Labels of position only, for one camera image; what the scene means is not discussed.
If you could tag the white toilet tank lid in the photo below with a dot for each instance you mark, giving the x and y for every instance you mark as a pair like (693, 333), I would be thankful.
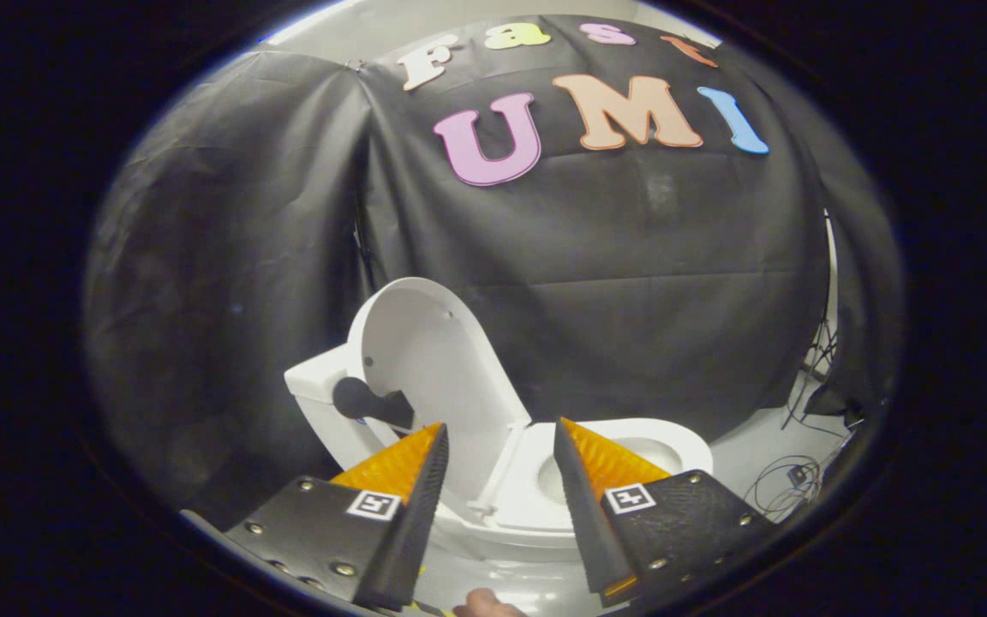
(314, 381)

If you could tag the white toilet seat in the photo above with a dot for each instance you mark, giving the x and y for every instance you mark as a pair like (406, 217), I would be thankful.
(690, 446)

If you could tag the black backdrop cloth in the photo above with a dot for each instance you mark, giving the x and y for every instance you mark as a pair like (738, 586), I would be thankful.
(631, 257)

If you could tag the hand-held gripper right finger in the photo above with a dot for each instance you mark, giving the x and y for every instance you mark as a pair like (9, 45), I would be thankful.
(596, 523)

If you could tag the black round lid pull tab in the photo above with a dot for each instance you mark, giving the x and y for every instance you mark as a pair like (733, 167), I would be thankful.
(356, 398)

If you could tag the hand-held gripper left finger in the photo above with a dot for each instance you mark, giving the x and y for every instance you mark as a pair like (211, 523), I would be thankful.
(412, 523)

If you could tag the small black adapter box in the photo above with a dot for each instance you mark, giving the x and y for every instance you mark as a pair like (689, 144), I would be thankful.
(798, 473)

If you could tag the white toilet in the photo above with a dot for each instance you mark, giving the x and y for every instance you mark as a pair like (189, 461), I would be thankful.
(348, 446)

